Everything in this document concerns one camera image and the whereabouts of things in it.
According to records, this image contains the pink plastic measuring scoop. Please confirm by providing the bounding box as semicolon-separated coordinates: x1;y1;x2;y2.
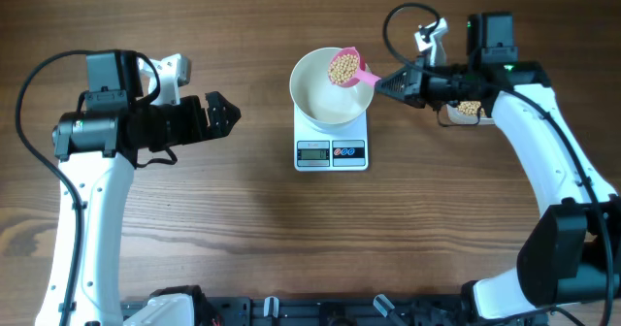
329;47;380;88

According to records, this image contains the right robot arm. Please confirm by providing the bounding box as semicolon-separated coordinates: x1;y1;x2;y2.
375;12;620;324

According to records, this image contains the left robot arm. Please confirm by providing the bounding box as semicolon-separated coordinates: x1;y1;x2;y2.
35;49;241;325

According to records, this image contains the white bowl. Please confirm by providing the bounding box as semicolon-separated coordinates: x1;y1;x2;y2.
289;48;374;128

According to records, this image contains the white digital kitchen scale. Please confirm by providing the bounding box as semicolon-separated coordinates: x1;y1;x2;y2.
293;108;370;172

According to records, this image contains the clear plastic container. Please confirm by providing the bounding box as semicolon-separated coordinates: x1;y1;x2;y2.
447;101;494;125

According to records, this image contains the soybeans pile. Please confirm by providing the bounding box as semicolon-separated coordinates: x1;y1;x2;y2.
328;54;360;85

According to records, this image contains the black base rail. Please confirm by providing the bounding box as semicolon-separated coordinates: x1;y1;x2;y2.
120;294;549;326

